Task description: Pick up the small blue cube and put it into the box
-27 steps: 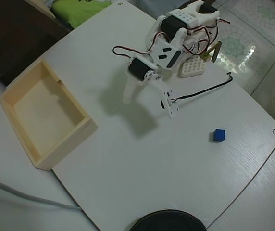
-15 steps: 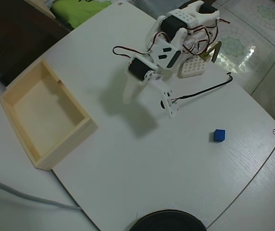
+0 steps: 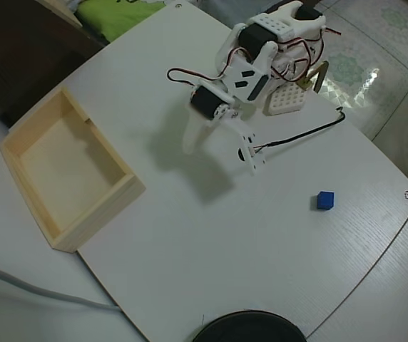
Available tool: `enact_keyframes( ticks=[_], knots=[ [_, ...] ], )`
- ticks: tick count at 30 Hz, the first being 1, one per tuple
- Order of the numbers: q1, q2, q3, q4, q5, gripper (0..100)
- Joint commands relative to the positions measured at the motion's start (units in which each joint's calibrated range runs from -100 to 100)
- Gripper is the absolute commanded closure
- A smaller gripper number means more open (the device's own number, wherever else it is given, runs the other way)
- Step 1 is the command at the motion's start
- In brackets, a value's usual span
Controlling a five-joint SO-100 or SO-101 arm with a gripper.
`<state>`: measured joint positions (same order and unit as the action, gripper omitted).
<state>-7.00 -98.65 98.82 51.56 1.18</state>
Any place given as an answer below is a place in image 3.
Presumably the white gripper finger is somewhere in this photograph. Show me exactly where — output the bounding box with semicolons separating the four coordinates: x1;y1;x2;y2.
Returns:
190;118;215;155
183;112;205;155

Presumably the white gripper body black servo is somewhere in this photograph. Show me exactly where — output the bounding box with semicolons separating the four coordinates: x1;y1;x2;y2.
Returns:
189;78;241;124

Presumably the small blue cube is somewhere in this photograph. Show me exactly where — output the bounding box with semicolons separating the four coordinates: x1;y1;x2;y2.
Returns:
314;190;336;212

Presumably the light wooden box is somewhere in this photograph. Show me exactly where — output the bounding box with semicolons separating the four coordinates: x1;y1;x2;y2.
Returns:
0;87;147;254

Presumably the brass wooden clamp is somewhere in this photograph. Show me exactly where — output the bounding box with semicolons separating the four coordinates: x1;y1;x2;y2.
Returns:
297;60;330;95

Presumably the green cloth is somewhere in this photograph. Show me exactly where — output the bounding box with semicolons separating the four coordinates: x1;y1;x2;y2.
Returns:
75;0;169;43

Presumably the beige wooden board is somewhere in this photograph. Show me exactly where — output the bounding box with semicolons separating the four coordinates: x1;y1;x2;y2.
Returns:
34;0;83;29

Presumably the dark brown furniture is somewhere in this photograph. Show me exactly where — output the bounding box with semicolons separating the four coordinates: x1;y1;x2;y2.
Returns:
0;0;107;129

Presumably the black round stand base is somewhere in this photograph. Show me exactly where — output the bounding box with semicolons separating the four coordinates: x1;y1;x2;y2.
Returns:
191;310;308;342

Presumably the red black servo wire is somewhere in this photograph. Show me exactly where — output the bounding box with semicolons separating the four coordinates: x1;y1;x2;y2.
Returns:
166;66;228;87

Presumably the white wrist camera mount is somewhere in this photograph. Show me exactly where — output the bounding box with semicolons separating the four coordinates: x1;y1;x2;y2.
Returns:
221;115;267;177

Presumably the white perforated base plate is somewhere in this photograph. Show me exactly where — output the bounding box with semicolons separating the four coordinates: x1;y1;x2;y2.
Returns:
262;83;307;117

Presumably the black camera cable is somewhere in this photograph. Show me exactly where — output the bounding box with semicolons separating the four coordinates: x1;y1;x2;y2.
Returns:
255;106;347;152

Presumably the grey cable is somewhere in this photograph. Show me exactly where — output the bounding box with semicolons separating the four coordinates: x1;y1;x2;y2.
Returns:
0;261;121;313

